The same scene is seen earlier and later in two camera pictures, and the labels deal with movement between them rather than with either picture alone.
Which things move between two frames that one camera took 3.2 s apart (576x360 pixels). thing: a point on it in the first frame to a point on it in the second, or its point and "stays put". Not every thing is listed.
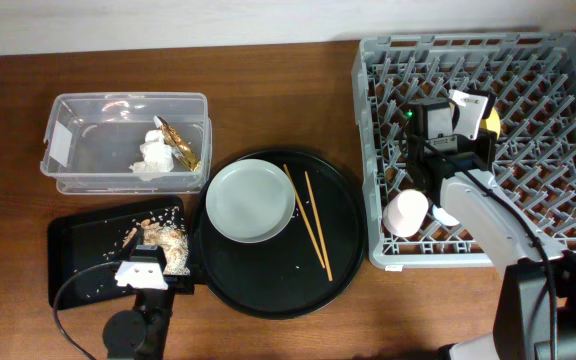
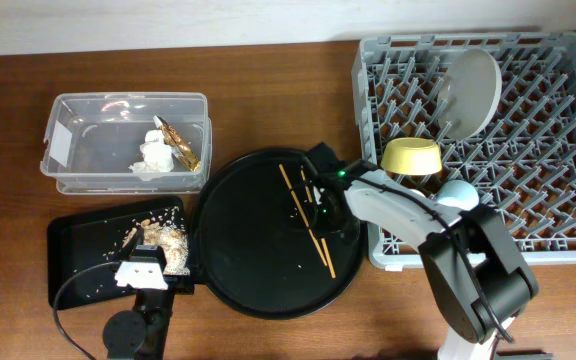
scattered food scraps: [169, 235] stays put
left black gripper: [182, 284] stays put
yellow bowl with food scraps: [493, 122] to [411, 156]
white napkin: [157, 156] stays put
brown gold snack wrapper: [178, 148] stays put
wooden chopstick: [304, 215] stays put
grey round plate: [250, 201] to [469, 93]
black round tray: [280, 234] stays put
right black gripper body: [480, 147] to [325, 220]
